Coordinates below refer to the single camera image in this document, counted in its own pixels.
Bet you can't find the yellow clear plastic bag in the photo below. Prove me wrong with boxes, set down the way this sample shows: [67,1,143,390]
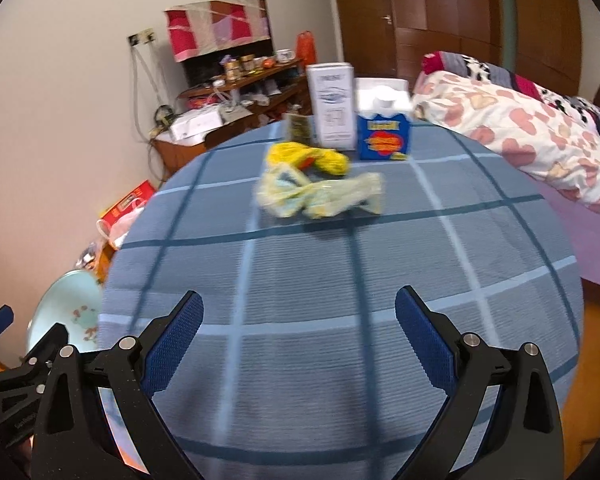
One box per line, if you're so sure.
[254,162,385,219]

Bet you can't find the yellow wrapper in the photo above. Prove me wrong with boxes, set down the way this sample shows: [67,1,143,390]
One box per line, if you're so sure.
[265,142,349,177]

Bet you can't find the light blue enamel basin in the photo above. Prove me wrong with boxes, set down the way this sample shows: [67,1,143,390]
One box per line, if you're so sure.
[27,269,102,352]

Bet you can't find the blue plaid bed sheet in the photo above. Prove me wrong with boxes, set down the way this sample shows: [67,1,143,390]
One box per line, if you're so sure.
[98,124,583,479]

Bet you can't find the white plastic bag on floor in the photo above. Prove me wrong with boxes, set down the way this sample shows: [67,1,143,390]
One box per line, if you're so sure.
[96,204,145,250]

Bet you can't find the red cardboard box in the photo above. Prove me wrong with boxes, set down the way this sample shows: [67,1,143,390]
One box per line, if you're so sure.
[96,180,156,231]

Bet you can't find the blue yellow snack box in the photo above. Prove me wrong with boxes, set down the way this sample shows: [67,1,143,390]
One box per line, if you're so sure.
[356,113,412,160]

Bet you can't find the heart pattern quilt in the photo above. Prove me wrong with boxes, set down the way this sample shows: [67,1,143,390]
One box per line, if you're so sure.
[412,51,600,214]

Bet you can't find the white box on cabinet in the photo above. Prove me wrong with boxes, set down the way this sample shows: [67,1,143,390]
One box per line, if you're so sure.
[170,106,223,142]

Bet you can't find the white blue milk carton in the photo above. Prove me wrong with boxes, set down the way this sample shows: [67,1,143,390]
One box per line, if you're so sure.
[306,63,356,152]

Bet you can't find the wooden tv cabinet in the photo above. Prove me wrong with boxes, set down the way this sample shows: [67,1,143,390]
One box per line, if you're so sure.
[151,58,311,177]

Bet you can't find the glass jar on shelf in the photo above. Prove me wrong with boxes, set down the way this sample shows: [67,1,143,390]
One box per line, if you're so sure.
[224,58,242,84]

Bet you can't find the orange plastic bag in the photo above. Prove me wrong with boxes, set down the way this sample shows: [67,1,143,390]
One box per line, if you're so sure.
[296,30,317,68]

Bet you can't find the white mug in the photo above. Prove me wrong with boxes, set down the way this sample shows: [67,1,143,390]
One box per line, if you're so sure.
[276,49,296,64]

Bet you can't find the red pink patchwork cloth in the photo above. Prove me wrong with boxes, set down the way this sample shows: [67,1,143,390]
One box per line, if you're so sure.
[164,0,271,63]

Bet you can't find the wooden wardrobe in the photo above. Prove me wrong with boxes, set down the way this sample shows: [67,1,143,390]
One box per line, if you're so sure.
[391,0,582,94]

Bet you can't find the wooden door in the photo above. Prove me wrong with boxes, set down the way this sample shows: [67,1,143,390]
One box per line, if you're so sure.
[336,0,396,78]

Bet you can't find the black hanging cables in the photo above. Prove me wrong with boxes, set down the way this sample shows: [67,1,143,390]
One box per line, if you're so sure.
[130,41,176,162]

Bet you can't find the wall power socket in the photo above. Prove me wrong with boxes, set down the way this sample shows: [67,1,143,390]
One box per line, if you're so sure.
[128,28,156,47]

